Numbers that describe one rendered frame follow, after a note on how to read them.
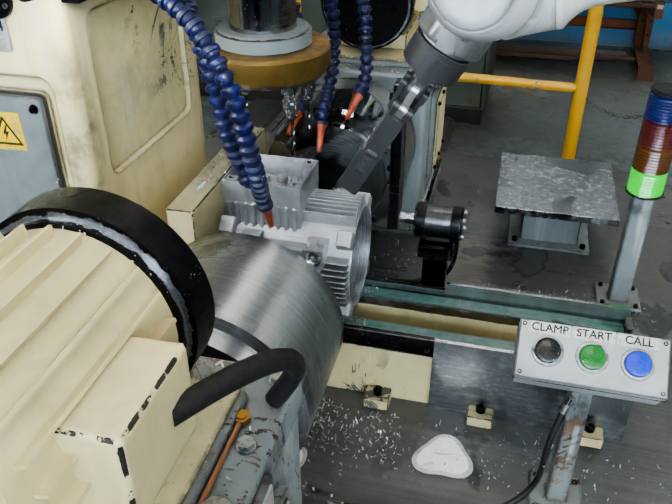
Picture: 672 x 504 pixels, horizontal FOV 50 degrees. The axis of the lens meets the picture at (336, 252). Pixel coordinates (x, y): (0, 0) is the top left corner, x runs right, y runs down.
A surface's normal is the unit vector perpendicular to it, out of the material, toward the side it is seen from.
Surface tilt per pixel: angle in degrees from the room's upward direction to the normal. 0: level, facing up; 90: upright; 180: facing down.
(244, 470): 0
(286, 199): 90
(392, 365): 90
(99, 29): 90
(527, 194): 0
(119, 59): 90
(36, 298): 23
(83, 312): 41
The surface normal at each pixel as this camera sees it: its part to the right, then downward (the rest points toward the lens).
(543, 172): 0.00, -0.84
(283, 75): 0.36, 0.50
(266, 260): 0.34, -0.75
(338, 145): -0.25, 0.51
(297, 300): 0.66, -0.53
